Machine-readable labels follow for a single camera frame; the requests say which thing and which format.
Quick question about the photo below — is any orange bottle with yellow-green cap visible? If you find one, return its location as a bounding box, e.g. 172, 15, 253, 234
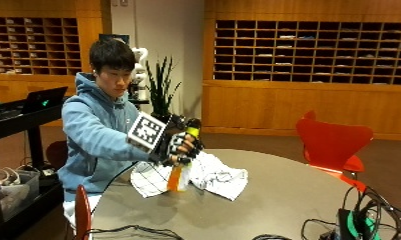
165, 126, 203, 193

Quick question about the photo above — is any white checked cloth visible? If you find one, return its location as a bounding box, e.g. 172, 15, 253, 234
128, 150, 249, 202

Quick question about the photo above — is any white marker cube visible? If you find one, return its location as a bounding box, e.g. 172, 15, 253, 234
127, 111, 168, 151

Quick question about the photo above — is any green potted plant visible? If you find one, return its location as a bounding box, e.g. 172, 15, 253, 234
144, 55, 183, 118

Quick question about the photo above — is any the person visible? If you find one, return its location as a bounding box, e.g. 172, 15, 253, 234
56, 37, 165, 228

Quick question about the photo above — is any dark red chair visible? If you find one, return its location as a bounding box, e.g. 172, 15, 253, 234
44, 140, 70, 171

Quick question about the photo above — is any black laptop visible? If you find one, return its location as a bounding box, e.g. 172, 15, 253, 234
20, 86, 70, 115

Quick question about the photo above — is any wide wooden pigeonhole shelf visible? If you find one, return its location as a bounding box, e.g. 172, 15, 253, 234
212, 19, 401, 86

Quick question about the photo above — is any black cart desk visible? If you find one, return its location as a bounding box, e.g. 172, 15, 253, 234
0, 98, 67, 240

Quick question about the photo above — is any black box device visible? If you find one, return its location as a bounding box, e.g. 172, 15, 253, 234
336, 208, 357, 240

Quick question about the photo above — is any green tape roll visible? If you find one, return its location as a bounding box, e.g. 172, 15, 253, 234
345, 210, 382, 240

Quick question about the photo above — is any black glove cable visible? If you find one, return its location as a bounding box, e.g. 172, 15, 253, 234
89, 161, 140, 215

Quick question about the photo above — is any grey box of cables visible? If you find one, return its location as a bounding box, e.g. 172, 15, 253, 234
0, 165, 42, 222

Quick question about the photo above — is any tangle of black cables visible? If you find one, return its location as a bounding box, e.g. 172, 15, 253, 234
300, 185, 401, 240

